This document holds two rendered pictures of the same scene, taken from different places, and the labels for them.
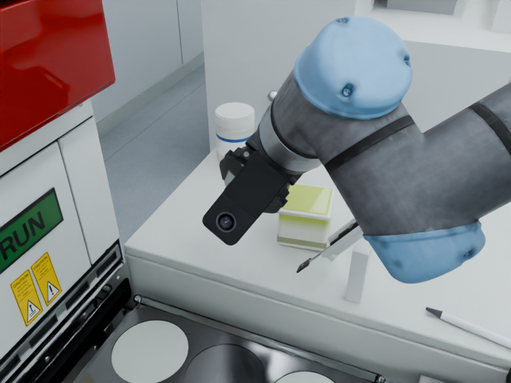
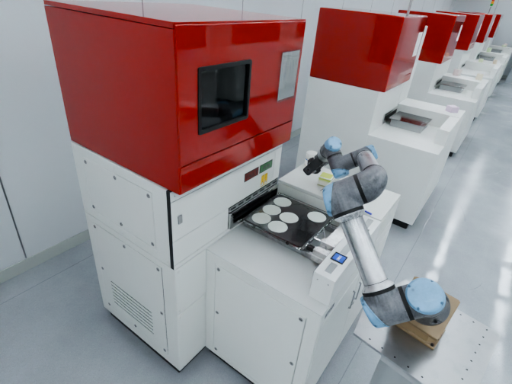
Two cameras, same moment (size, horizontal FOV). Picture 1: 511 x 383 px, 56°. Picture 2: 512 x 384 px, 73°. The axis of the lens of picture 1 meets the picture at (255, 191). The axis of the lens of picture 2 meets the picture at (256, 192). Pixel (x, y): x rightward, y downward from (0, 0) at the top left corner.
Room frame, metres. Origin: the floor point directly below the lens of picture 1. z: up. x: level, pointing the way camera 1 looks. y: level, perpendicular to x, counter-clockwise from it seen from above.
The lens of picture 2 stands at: (-1.27, -0.04, 1.92)
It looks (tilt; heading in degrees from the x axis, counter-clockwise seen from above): 30 degrees down; 11
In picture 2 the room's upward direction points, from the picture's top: 5 degrees clockwise
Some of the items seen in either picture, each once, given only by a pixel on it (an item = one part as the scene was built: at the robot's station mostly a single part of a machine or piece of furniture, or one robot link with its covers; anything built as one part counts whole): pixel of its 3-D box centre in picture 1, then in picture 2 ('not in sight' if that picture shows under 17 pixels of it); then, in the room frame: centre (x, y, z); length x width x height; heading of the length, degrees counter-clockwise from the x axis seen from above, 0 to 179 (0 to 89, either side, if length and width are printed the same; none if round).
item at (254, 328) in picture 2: not in sight; (300, 286); (0.29, -0.05, 0.41); 0.97 x 0.64 x 0.82; 158
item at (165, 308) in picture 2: not in sight; (187, 259); (0.29, 0.68, 0.41); 0.82 x 0.71 x 0.82; 158
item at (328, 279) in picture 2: not in sight; (347, 255); (0.06, -0.23, 0.89); 0.55 x 0.09 x 0.14; 158
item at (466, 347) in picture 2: not in sight; (417, 340); (-0.21, -0.54, 0.75); 0.45 x 0.44 x 0.13; 59
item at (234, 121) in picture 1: (235, 134); (311, 159); (0.79, 0.04, 1.01); 0.07 x 0.07 x 0.10
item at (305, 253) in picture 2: not in sight; (285, 242); (0.12, 0.07, 0.84); 0.50 x 0.02 x 0.03; 68
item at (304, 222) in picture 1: (306, 216); (325, 180); (0.56, -0.07, 1.00); 0.07 x 0.07 x 0.07; 77
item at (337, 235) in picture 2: not in sight; (335, 242); (0.17, -0.17, 0.87); 0.36 x 0.08 x 0.03; 158
